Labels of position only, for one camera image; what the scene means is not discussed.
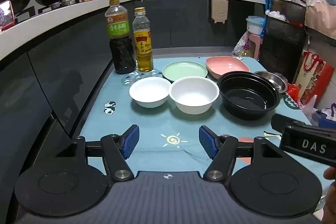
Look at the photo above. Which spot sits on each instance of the blue printed tablecloth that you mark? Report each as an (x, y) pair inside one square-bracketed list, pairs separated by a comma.
[(162, 127)]

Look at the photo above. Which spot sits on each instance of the phone in red case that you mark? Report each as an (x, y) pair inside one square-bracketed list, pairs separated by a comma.
[(5, 15)]

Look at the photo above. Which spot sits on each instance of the cooking oil bottle yellow label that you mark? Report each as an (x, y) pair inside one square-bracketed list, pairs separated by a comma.
[(143, 56)]

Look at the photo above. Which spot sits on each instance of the green plate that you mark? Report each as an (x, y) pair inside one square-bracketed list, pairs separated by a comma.
[(185, 70)]

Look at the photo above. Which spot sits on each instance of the large white bowl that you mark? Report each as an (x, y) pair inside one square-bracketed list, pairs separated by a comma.
[(193, 94)]

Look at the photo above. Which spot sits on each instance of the white container blue lid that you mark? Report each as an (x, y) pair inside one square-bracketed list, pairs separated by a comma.
[(254, 24)]

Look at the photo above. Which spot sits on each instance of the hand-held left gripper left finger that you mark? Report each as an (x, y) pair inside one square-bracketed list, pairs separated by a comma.
[(131, 142)]

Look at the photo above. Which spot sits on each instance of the white kitchen counter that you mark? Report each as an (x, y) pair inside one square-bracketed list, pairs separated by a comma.
[(78, 7)]

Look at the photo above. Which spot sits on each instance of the black mesh rack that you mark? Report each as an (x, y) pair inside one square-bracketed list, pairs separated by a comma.
[(283, 37)]

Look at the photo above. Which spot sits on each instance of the oil bottle purple cap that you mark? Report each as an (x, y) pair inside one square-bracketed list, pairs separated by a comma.
[(248, 50)]

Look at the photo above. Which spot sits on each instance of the black plastic bowl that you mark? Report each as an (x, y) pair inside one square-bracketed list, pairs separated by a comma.
[(246, 98)]

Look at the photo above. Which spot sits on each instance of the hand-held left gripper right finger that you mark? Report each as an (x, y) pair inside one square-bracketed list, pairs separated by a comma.
[(207, 142)]

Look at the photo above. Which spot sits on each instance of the person's right hand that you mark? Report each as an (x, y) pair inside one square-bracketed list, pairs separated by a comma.
[(330, 174)]

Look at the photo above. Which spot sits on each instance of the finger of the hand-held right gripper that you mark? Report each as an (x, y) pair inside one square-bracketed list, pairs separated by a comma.
[(279, 121)]

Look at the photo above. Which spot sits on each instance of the blue and white bag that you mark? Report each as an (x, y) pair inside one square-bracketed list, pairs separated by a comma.
[(325, 115)]

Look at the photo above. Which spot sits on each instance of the gas stove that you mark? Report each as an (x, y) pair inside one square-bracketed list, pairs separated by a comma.
[(52, 6)]

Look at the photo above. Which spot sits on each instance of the red gift bag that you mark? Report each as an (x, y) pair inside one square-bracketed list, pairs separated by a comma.
[(313, 77)]

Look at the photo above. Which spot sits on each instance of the stainless steel bowl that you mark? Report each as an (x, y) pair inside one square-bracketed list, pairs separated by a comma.
[(274, 81)]

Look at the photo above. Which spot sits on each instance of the beige hanging bin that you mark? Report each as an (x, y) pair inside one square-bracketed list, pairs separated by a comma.
[(218, 10)]

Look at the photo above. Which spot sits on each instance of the pink bowl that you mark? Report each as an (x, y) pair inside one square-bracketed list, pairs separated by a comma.
[(225, 65)]

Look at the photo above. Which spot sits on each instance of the pink stool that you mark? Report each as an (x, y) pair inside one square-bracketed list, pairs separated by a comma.
[(253, 41)]

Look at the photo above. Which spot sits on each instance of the patterned plastic bag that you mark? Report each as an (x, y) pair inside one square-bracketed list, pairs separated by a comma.
[(239, 45)]

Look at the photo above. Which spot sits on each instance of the dark vinegar bottle green label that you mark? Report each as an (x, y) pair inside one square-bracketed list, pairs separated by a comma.
[(120, 56)]

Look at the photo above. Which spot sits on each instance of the small white bowl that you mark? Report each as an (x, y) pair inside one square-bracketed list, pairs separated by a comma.
[(149, 91)]

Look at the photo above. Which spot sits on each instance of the red plastic bag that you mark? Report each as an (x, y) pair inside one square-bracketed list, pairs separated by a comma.
[(293, 91)]

